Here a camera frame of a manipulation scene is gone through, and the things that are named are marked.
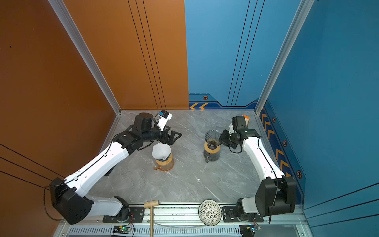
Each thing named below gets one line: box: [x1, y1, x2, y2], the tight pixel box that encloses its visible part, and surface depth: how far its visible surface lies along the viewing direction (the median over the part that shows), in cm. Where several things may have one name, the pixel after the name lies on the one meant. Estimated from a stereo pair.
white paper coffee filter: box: [151, 142, 172, 160], surface depth 83 cm
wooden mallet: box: [143, 200, 159, 237], surface depth 77 cm
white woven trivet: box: [198, 198, 223, 227], surface depth 74 cm
